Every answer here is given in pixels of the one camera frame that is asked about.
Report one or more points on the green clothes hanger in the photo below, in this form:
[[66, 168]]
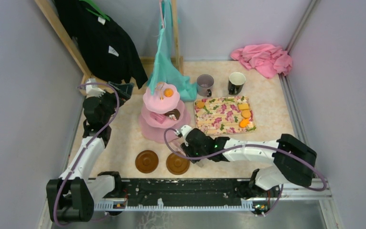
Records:
[[96, 10]]

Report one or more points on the brown wooden coaster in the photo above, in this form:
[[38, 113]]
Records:
[[177, 165], [147, 161]]

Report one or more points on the black hanging shirt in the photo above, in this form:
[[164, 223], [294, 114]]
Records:
[[106, 47]]

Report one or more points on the orange macaron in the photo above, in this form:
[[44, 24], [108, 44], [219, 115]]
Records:
[[200, 104], [168, 92]]

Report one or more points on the pink crumpled cloth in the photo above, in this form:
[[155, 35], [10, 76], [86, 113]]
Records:
[[269, 60]]

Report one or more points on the pink three-tier cake stand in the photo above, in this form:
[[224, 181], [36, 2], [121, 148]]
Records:
[[156, 102]]

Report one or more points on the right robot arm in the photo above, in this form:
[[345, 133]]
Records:
[[289, 159]]

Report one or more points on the floral serving tray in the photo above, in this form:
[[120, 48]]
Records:
[[221, 116]]

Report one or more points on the wooden clothes rack frame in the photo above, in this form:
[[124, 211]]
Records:
[[48, 9]]

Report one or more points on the orange round cookie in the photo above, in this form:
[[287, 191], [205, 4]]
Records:
[[246, 114]]

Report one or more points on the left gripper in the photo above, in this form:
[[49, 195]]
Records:
[[124, 90]]

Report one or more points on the pink wafer biscuit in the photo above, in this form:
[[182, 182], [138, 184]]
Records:
[[159, 118]]

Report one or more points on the teal hanging shirt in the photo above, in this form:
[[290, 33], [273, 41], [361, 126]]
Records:
[[167, 62]]

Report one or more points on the aluminium frame rail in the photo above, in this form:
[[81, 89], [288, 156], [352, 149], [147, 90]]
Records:
[[293, 99]]

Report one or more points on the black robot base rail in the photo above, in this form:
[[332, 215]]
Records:
[[199, 192]]

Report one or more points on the black mug white inside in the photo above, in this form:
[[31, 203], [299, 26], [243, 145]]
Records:
[[236, 83]]

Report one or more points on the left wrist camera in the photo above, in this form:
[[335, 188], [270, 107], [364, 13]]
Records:
[[94, 90]]

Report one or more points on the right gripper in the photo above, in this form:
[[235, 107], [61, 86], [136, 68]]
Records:
[[187, 149]]

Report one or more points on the grey mug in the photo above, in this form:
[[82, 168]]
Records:
[[205, 84]]

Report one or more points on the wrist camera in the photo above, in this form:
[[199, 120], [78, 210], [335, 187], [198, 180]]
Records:
[[94, 90], [185, 130]]

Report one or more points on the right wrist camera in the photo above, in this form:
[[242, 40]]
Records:
[[185, 130]]

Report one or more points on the orange croissant pastry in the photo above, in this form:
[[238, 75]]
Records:
[[244, 123]]

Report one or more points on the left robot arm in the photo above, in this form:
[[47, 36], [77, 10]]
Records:
[[72, 196]]

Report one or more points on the chocolate cake slice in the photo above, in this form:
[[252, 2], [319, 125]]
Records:
[[173, 114]]

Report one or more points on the orange biscuit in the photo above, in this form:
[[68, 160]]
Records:
[[243, 106]]

